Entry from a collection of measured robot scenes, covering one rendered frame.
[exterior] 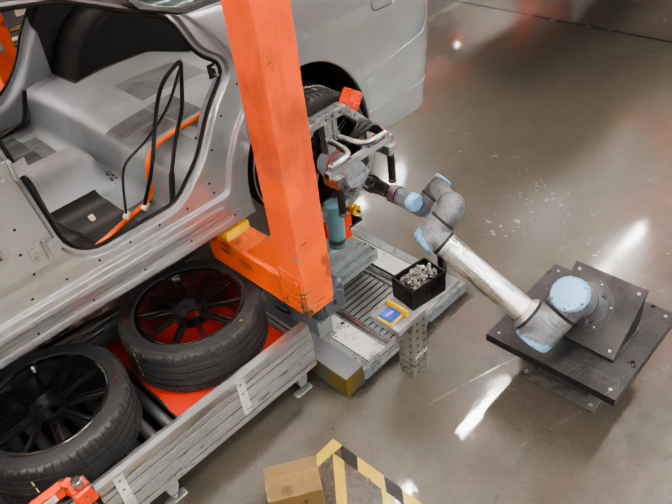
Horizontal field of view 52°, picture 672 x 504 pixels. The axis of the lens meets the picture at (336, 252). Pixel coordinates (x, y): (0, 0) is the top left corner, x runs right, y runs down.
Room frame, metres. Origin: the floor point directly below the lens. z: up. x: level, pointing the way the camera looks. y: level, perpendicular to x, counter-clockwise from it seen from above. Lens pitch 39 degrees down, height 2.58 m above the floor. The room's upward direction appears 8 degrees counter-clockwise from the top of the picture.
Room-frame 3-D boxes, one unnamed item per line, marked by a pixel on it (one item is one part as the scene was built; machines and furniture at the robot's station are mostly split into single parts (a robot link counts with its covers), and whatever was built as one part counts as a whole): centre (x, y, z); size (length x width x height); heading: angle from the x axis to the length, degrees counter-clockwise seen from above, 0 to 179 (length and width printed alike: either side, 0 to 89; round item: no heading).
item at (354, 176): (2.76, -0.08, 0.85); 0.21 x 0.14 x 0.14; 40
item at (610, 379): (2.08, -1.04, 0.15); 0.60 x 0.60 x 0.30; 42
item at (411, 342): (2.22, -0.30, 0.21); 0.10 x 0.10 x 0.42; 40
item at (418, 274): (2.26, -0.35, 0.51); 0.20 x 0.14 x 0.13; 122
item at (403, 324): (2.24, -0.32, 0.44); 0.43 x 0.17 x 0.03; 130
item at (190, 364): (2.34, 0.70, 0.39); 0.66 x 0.66 x 0.24
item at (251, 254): (2.49, 0.36, 0.69); 0.52 x 0.17 x 0.35; 40
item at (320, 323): (2.58, 0.17, 0.26); 0.42 x 0.18 x 0.35; 40
